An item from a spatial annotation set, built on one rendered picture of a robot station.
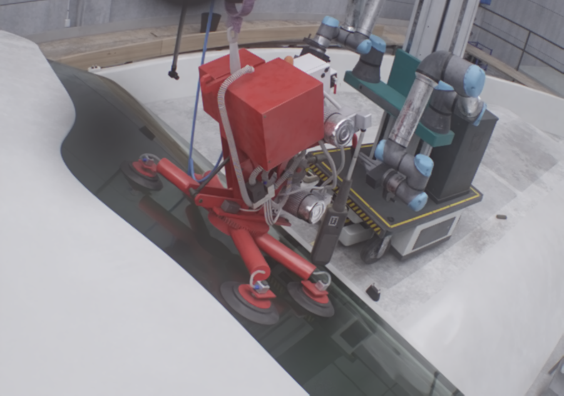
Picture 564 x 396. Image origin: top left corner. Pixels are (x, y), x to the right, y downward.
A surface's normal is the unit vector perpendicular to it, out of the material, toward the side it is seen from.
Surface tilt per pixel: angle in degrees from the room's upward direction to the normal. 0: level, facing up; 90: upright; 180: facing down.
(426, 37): 90
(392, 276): 0
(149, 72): 90
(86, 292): 21
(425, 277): 0
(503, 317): 34
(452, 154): 90
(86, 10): 90
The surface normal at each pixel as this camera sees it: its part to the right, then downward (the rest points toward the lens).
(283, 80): -0.06, -0.70
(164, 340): 0.48, -0.83
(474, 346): 0.50, -0.42
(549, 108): 0.04, 0.55
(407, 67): -0.83, 0.14
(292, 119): 0.63, 0.53
